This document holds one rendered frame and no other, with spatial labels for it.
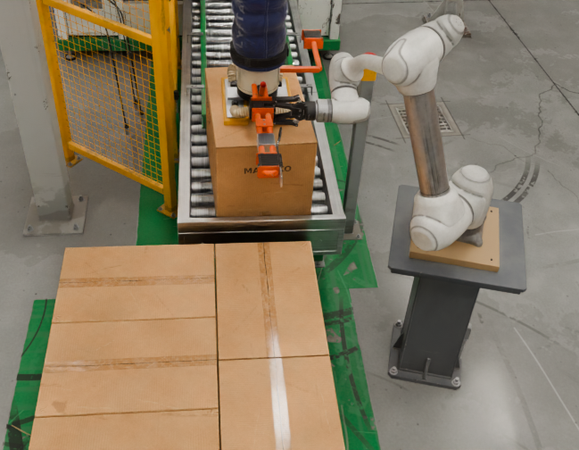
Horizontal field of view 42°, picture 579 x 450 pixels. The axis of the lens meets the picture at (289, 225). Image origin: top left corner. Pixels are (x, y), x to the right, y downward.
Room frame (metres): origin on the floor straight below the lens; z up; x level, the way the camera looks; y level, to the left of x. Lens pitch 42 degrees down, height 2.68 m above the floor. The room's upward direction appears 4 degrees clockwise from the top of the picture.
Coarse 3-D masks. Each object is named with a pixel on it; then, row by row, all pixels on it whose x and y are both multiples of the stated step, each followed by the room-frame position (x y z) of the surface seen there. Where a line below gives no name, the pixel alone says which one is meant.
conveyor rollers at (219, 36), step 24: (216, 0) 4.49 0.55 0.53; (216, 24) 4.14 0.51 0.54; (288, 24) 4.20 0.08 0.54; (192, 48) 3.85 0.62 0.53; (216, 48) 3.87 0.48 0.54; (192, 72) 3.59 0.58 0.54; (192, 96) 3.33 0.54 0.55; (192, 120) 3.14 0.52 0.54; (192, 144) 2.96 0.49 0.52; (192, 192) 2.60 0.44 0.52; (192, 216) 2.42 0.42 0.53
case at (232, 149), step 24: (216, 72) 2.91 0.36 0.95; (288, 72) 2.95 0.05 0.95; (216, 96) 2.72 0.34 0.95; (216, 120) 2.55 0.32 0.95; (216, 144) 2.38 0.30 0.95; (240, 144) 2.39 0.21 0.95; (288, 144) 2.42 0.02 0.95; (312, 144) 2.44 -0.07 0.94; (216, 168) 2.36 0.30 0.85; (240, 168) 2.38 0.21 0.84; (288, 168) 2.42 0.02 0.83; (312, 168) 2.44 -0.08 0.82; (216, 192) 2.38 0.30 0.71; (240, 192) 2.38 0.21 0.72; (264, 192) 2.40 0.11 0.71; (288, 192) 2.42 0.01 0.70; (312, 192) 2.44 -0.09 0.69; (216, 216) 2.41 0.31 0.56; (240, 216) 2.38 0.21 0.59
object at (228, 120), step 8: (224, 80) 2.82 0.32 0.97; (224, 88) 2.76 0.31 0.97; (224, 96) 2.69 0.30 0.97; (224, 104) 2.63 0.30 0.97; (232, 104) 2.61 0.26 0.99; (240, 104) 2.63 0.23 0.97; (224, 112) 2.57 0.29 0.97; (224, 120) 2.53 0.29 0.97; (232, 120) 2.53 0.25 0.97; (240, 120) 2.53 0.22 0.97
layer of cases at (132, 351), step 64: (64, 256) 2.12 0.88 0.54; (128, 256) 2.14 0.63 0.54; (192, 256) 2.17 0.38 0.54; (256, 256) 2.19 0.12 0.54; (64, 320) 1.79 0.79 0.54; (128, 320) 1.82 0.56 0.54; (192, 320) 1.83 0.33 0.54; (256, 320) 1.86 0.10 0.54; (320, 320) 1.88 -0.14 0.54; (64, 384) 1.51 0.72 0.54; (128, 384) 1.53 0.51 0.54; (192, 384) 1.55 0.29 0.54; (256, 384) 1.57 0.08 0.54; (320, 384) 1.58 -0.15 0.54; (64, 448) 1.27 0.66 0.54; (128, 448) 1.29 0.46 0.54; (192, 448) 1.30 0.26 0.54; (256, 448) 1.32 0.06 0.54; (320, 448) 1.33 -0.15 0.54
